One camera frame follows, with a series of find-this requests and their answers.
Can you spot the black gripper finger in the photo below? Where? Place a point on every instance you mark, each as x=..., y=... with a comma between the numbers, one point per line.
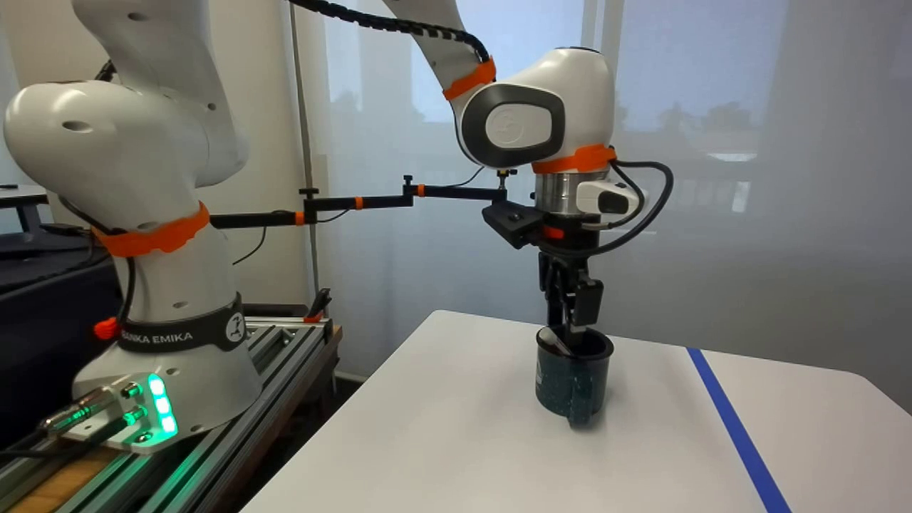
x=587, y=299
x=557, y=305

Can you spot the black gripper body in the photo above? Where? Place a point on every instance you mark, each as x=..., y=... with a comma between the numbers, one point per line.
x=569, y=238

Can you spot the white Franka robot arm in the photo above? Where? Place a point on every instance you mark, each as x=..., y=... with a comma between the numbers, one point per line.
x=124, y=144

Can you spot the blue tape border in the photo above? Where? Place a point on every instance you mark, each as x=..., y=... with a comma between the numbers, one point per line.
x=737, y=429

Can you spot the dark teal mug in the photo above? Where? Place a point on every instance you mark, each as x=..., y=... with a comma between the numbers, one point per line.
x=571, y=385

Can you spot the thin metal pole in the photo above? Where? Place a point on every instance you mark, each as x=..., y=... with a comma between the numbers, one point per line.
x=303, y=144

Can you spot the black side table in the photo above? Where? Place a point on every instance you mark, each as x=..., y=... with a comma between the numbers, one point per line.
x=47, y=331

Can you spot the wooden board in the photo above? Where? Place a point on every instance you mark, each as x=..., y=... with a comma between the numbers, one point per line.
x=58, y=488

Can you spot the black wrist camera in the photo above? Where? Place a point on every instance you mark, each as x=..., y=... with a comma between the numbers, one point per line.
x=513, y=225

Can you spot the black articulated camera mount arm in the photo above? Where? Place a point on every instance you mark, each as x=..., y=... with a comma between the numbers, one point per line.
x=379, y=201

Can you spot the aluminium rail base frame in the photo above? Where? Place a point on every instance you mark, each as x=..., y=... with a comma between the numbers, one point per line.
x=274, y=372

